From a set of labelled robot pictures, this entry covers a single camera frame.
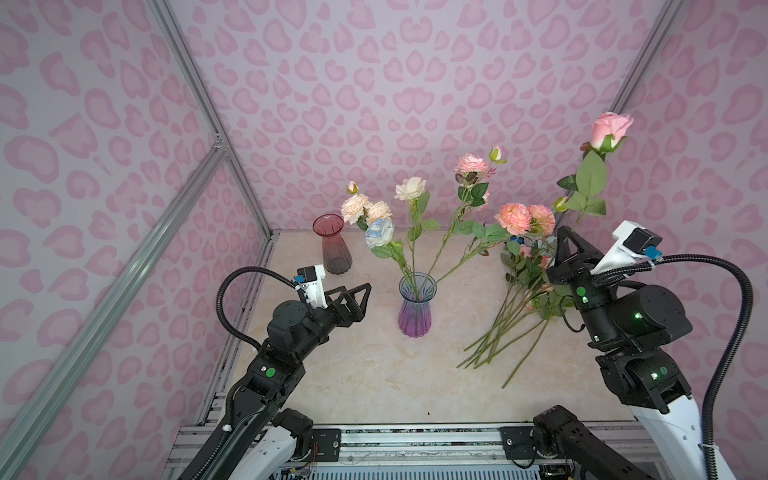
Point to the pink carnation flower stem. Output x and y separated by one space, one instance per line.
472 174

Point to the pile of artificial flowers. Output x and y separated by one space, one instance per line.
529 305

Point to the purple blue glass vase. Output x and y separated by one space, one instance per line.
415 316

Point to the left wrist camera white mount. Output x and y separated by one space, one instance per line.
309 282

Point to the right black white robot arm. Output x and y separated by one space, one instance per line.
630 322

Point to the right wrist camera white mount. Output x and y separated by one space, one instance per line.
632 243

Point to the pink rose flower stem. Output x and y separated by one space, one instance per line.
584 188

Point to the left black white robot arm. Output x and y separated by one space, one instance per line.
270 372

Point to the left aluminium frame profile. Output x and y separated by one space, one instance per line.
110 132

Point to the white blue rose stem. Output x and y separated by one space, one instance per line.
379 238

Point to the peach carnation flower stem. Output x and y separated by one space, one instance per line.
359 210

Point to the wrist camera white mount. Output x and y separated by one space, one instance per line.
309 282
632 243

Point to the coral pink rose stem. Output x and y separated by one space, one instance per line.
514 222

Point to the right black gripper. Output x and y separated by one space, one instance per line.
569 270

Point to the red glass vase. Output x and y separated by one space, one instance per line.
337 258

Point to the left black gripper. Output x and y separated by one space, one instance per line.
354 313

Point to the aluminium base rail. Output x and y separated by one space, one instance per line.
600 450

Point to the cream rose flower stem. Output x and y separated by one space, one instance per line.
413 193

